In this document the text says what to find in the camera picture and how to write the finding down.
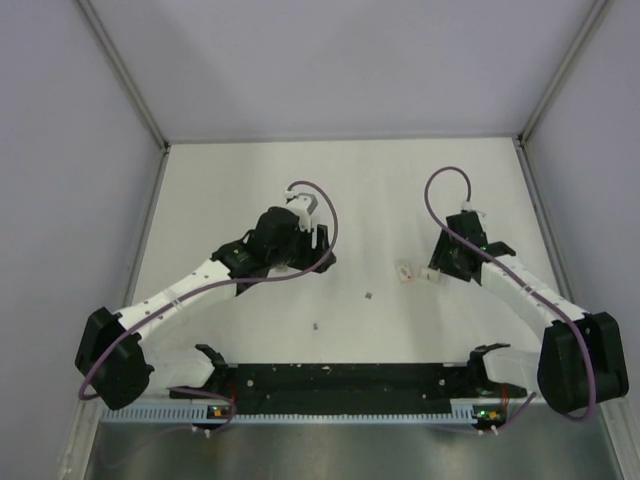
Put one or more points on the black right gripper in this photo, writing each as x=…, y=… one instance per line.
x=439, y=259

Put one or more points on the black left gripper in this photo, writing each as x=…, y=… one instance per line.
x=310, y=254

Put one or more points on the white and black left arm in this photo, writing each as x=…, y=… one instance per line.
x=122, y=355

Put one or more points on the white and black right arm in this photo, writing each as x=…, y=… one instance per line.
x=579, y=361

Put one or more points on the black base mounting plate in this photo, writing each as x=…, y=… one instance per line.
x=349, y=389

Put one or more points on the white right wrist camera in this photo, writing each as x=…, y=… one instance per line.
x=468, y=207

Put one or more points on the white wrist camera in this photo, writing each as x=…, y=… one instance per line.
x=468, y=207
x=303, y=206

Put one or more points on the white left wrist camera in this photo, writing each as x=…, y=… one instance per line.
x=303, y=206

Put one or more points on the light blue slotted cable duct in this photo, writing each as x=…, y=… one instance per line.
x=158, y=413

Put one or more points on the aluminium frame post right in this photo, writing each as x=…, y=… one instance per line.
x=596, y=15

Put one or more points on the aluminium frame post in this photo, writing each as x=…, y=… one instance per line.
x=596, y=15
x=121, y=71

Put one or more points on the aluminium frame post left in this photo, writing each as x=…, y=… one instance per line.
x=121, y=71

